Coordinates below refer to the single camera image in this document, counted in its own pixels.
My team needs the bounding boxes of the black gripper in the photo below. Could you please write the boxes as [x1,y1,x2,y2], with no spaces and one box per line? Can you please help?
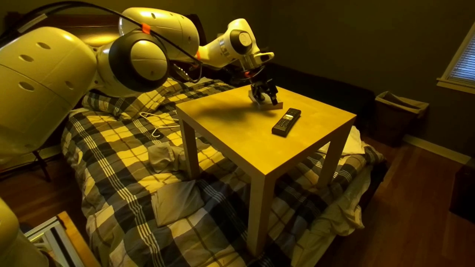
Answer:
[249,80,277,105]

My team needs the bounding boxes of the small pale book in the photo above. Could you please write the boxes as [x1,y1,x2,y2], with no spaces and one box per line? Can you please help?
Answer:
[251,98,283,110]

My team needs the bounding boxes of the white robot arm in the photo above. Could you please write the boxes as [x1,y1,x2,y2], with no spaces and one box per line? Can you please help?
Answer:
[0,1,274,156]

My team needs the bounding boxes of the black remote control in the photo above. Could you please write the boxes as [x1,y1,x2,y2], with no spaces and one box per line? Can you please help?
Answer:
[272,108,301,136]

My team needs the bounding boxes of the light wooden side table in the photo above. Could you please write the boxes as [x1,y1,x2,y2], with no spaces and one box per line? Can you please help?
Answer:
[177,86,356,255]

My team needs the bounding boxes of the dark low bench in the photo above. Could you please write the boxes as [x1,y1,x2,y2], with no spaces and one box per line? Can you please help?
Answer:
[266,64,375,133]

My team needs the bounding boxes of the brown wastebasket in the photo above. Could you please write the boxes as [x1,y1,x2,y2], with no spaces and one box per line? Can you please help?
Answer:
[374,90,429,147]

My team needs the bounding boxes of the plaid bed comforter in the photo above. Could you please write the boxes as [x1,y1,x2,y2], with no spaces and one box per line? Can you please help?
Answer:
[61,79,386,267]

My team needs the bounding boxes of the plaid pillow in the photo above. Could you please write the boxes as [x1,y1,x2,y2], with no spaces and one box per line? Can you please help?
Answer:
[82,90,147,119]

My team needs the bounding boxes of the wooden framed box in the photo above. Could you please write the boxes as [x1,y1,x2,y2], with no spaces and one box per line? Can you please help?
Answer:
[25,211,101,267]

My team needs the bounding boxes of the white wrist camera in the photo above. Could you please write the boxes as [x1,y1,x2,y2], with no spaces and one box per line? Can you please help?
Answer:
[254,50,274,67]

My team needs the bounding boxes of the window with white frame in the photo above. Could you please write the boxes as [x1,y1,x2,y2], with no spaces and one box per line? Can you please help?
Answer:
[436,22,475,95]

